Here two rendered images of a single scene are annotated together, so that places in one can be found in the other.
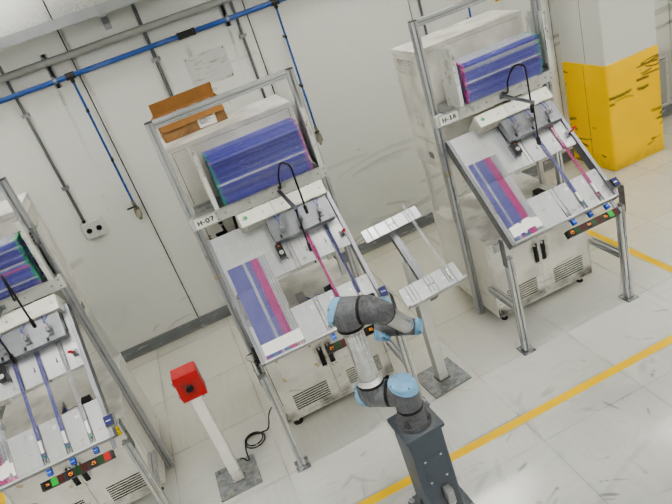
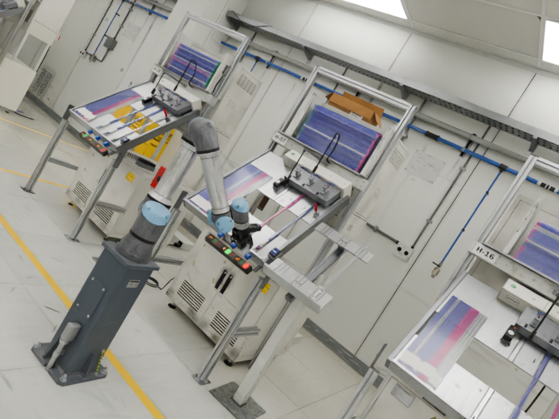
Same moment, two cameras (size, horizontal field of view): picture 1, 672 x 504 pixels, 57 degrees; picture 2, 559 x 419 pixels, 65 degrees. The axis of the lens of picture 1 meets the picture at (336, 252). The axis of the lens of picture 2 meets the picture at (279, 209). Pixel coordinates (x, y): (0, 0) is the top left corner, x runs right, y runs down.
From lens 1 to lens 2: 2.24 m
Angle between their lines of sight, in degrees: 46
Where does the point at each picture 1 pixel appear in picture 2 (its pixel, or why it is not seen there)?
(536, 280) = not seen: outside the picture
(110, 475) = (106, 196)
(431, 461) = (95, 285)
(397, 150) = (481, 354)
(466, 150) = (469, 291)
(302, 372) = (204, 273)
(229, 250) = (267, 161)
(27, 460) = (96, 122)
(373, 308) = (200, 124)
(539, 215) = (447, 382)
